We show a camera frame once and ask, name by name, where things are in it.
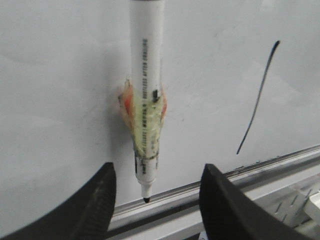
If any white plastic bin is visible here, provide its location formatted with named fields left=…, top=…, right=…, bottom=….
left=304, top=192, right=320, bottom=225

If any white whiteboard marker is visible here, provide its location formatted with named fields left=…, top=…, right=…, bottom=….
left=129, top=0, right=165, bottom=203

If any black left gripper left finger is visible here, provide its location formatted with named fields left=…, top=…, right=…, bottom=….
left=4, top=162, right=117, bottom=240

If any aluminium whiteboard tray rail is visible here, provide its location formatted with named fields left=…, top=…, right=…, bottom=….
left=107, top=144, right=320, bottom=233

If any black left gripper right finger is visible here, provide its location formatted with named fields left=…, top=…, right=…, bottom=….
left=199, top=164, right=315, bottom=240

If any white perforated metal panel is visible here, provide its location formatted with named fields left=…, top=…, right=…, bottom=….
left=245, top=184, right=320, bottom=228

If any white whiteboard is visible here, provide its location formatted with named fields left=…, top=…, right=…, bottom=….
left=0, top=0, right=320, bottom=208

